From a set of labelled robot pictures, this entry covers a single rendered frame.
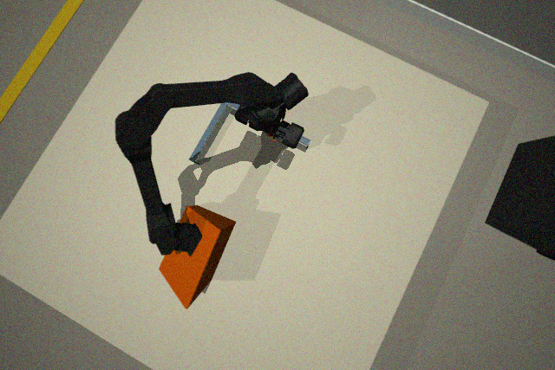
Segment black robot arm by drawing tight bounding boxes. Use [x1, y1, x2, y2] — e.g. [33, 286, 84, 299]
[114, 72, 309, 256]

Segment clear low glass wall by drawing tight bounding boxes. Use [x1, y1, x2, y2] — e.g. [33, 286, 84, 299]
[195, 105, 307, 164]

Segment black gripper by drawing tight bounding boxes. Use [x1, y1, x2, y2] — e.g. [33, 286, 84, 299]
[235, 105, 304, 149]

